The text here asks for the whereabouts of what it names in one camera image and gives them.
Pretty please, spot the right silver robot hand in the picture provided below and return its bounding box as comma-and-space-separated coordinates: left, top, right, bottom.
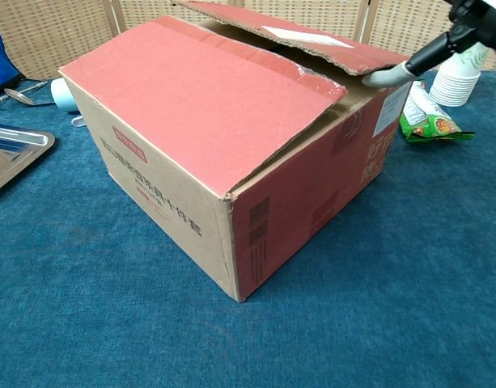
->
360, 0, 496, 88

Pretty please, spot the red cardboard box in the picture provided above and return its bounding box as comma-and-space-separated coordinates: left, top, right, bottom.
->
57, 0, 414, 303

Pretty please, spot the stack of paper cups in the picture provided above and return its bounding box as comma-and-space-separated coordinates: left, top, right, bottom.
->
428, 48, 482, 108

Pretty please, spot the green snack bag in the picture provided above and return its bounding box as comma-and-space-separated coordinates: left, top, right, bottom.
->
399, 80, 477, 143

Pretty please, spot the white plastic mug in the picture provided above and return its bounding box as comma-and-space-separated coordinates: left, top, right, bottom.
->
49, 78, 85, 126

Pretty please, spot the woven folding screen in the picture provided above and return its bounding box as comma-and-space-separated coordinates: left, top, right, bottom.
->
0, 0, 496, 80

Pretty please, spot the blue table cloth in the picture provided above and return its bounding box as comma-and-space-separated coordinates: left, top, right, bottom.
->
0, 70, 496, 388

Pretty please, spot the metal spoon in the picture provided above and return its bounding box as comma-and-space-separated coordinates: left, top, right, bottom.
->
0, 87, 54, 108

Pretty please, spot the stainless steel tray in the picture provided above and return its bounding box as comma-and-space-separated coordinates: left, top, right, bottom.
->
0, 123, 57, 197

